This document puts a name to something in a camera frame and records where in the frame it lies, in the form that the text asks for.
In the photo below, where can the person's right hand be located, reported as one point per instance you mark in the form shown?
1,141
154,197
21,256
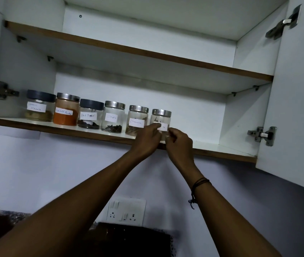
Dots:
181,149

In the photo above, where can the person's left hand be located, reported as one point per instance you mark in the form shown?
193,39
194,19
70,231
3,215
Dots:
145,141

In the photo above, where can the person's right fingers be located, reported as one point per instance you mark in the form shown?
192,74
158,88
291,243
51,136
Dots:
171,135

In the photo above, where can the person's left fingers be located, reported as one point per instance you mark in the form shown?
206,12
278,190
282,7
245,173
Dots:
156,127

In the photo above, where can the steel-lid glass jar dark spice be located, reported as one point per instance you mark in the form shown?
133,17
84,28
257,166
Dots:
161,117

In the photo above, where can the person's left forearm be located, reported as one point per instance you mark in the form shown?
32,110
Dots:
69,208

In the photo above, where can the person's right forearm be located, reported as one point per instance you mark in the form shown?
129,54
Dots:
229,219

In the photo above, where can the steel-lid glass jar cinnamon sticks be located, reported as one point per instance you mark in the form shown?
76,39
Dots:
136,117

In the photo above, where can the steel-lid glass jar cloves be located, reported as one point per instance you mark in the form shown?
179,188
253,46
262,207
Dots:
112,117

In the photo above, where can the black thread wristband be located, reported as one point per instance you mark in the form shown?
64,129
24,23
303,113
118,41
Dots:
200,182

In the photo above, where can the dark-lid glass jar peppercorns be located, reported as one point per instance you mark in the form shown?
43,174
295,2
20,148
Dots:
89,115

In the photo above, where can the white shelf with brown edge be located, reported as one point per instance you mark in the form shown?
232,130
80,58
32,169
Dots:
141,61

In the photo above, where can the steel-lid jar orange powder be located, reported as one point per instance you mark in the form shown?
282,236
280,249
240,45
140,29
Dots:
65,112

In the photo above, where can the metal cabinet hinge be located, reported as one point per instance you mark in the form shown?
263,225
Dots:
283,24
0,90
266,135

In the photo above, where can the dark-lid jar tan powder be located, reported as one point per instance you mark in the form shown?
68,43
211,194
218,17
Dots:
39,109

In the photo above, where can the white wall cabinet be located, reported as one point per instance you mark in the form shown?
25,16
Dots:
184,115

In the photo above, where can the white wall switch socket plate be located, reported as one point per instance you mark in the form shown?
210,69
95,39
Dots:
126,211

